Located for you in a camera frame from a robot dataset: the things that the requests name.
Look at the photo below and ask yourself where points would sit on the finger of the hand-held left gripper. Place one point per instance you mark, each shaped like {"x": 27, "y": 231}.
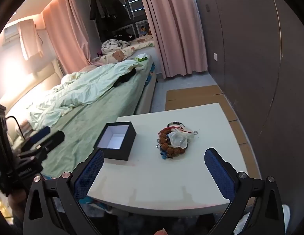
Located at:
{"x": 41, "y": 133}
{"x": 52, "y": 139}

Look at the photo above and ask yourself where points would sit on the pink curtain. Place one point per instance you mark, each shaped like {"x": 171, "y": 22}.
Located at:
{"x": 171, "y": 29}
{"x": 66, "y": 34}

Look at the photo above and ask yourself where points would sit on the white table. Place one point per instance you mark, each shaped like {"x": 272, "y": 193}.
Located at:
{"x": 252, "y": 53}

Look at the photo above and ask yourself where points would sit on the colourful printed sheet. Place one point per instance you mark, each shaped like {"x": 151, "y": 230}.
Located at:
{"x": 150, "y": 73}

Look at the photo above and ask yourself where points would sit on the cream patterned quilt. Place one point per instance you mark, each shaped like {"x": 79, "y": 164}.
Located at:
{"x": 122, "y": 53}

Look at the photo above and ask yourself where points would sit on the dark hanging clothes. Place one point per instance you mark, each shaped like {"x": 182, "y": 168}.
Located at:
{"x": 103, "y": 5}

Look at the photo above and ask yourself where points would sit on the white sheer pouch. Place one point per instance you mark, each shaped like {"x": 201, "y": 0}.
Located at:
{"x": 177, "y": 139}

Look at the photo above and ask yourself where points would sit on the beige padded headboard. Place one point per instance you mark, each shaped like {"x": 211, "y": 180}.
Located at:
{"x": 31, "y": 88}

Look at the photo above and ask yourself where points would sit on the flat brown cardboard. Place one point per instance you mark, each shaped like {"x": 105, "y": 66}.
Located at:
{"x": 191, "y": 96}

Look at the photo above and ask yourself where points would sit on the white wall outlet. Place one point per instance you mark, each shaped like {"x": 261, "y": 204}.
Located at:
{"x": 215, "y": 57}

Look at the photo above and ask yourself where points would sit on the bed with green duvet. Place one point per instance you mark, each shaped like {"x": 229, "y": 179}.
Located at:
{"x": 93, "y": 117}

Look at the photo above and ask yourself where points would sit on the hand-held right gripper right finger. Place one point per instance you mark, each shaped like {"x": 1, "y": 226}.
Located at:
{"x": 219, "y": 173}

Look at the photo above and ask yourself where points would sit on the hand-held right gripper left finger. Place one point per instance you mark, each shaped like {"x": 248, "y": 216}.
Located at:
{"x": 89, "y": 173}

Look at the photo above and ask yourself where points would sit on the brown teddy bear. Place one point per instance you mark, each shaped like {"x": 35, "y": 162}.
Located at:
{"x": 143, "y": 31}

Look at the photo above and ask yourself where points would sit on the beige bed base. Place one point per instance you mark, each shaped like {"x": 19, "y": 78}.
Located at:
{"x": 148, "y": 95}

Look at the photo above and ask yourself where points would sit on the black jewelry box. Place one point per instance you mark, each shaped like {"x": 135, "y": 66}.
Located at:
{"x": 117, "y": 143}

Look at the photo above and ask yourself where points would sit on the green tissue pack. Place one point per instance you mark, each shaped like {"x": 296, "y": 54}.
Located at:
{"x": 141, "y": 58}

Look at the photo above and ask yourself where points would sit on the pink pillow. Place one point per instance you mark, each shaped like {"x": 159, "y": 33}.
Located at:
{"x": 88, "y": 68}

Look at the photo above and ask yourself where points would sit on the pale green duvet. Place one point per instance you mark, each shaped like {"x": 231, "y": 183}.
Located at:
{"x": 88, "y": 88}

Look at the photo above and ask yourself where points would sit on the pale cloth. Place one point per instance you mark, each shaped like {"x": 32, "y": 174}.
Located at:
{"x": 30, "y": 39}

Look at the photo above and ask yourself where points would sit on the black cloth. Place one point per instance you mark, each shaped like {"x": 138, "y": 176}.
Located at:
{"x": 126, "y": 77}

